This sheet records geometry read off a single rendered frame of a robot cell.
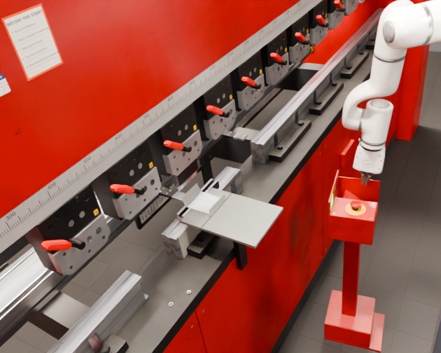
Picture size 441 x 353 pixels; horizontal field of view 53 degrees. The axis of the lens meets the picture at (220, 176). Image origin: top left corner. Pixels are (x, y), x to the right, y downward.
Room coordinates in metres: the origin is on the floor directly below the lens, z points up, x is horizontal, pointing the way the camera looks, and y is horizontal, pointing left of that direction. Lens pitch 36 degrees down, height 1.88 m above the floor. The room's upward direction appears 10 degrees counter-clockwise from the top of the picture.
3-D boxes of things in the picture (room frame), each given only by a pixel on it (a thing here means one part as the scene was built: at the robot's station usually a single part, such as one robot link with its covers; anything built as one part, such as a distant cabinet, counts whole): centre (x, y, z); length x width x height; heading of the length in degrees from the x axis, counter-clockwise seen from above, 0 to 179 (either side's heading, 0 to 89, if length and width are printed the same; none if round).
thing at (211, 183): (1.14, 0.08, 0.99); 0.20 x 0.03 x 0.03; 142
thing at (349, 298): (1.24, -0.48, 0.39); 0.06 x 0.06 x 0.54; 63
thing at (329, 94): (1.87, -0.57, 0.89); 0.30 x 0.05 x 0.03; 142
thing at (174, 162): (1.10, 0.12, 1.26); 0.15 x 0.09 x 0.17; 142
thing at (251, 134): (1.82, 0.03, 0.81); 0.64 x 0.08 x 0.14; 52
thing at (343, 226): (1.24, -0.48, 0.75); 0.20 x 0.16 x 0.18; 153
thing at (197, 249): (1.11, 0.03, 0.89); 0.30 x 0.05 x 0.03; 142
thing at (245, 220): (1.03, -0.01, 1.00); 0.26 x 0.18 x 0.01; 52
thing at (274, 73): (1.57, -0.26, 1.26); 0.15 x 0.09 x 0.17; 142
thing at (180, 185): (1.12, 0.10, 1.13); 0.10 x 0.02 x 0.10; 142
